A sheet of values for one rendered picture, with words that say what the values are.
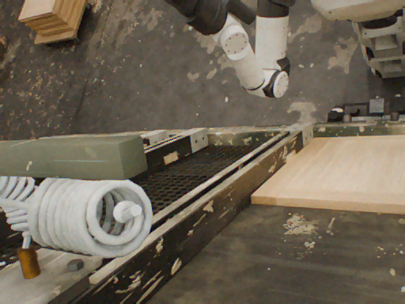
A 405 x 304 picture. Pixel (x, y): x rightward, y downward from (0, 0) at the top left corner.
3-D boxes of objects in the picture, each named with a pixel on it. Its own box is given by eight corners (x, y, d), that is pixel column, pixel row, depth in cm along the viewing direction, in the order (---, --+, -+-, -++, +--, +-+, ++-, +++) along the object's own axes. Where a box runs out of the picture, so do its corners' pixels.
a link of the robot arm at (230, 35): (187, 17, 92) (218, 37, 100) (200, 42, 86) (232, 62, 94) (218, -22, 87) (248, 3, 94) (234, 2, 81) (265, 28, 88)
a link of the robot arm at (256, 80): (221, 63, 103) (244, 102, 118) (251, 70, 97) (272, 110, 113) (240, 33, 105) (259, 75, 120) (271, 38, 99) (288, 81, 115)
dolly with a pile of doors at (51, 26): (97, 1, 383) (66, -29, 350) (83, 45, 369) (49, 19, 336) (58, 10, 415) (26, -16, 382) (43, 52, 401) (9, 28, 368)
